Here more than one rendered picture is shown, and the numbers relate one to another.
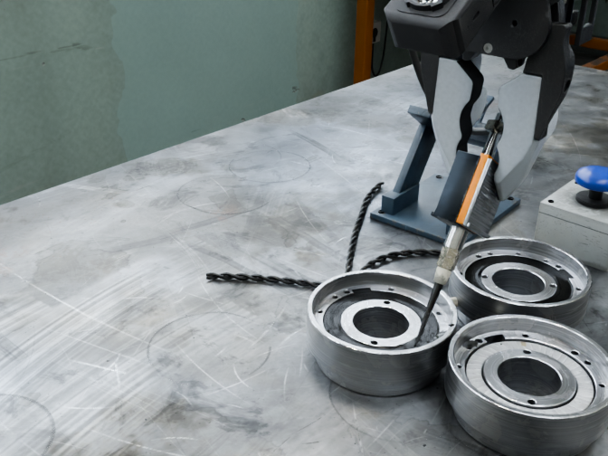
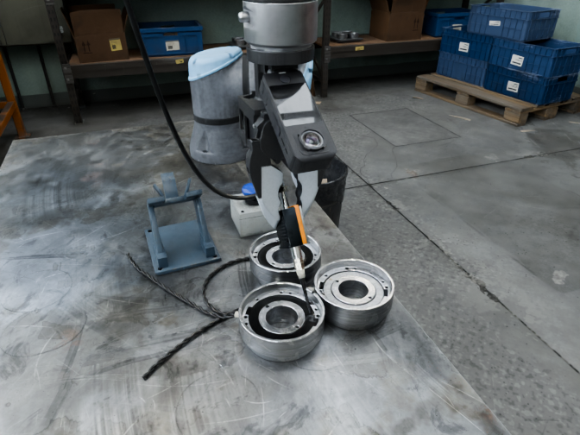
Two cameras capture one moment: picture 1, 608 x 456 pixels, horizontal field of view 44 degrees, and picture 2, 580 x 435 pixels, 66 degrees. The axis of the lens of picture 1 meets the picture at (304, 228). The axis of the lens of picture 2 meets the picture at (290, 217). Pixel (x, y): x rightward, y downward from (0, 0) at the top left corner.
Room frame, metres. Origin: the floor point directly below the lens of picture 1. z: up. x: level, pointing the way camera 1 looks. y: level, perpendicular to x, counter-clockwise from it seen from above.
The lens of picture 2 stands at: (0.24, 0.30, 1.22)
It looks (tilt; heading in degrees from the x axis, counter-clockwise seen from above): 31 degrees down; 299
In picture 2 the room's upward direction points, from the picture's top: straight up
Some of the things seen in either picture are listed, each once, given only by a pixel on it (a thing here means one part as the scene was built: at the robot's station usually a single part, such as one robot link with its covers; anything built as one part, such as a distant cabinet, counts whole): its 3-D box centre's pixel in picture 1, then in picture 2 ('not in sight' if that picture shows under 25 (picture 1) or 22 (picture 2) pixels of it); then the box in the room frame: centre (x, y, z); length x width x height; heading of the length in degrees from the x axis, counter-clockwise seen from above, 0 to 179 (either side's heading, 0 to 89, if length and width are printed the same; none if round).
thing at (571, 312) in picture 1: (517, 290); (285, 261); (0.50, -0.17, 0.82); 0.10 x 0.10 x 0.04
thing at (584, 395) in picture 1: (527, 387); (352, 294); (0.39, -0.15, 0.82); 0.08 x 0.08 x 0.02
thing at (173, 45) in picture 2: not in sight; (169, 38); (3.06, -2.72, 0.56); 0.52 x 0.38 x 0.22; 46
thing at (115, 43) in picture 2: not in sight; (99, 32); (3.40, -2.30, 0.64); 0.49 x 0.40 x 0.37; 54
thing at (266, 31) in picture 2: not in sight; (277, 24); (0.49, -0.13, 1.15); 0.08 x 0.08 x 0.05
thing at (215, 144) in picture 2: not in sight; (220, 131); (0.86, -0.50, 0.85); 0.15 x 0.15 x 0.10
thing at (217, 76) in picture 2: not in sight; (219, 80); (0.85, -0.50, 0.97); 0.13 x 0.12 x 0.14; 31
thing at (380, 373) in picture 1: (380, 331); (281, 321); (0.44, -0.06, 0.82); 0.10 x 0.10 x 0.04
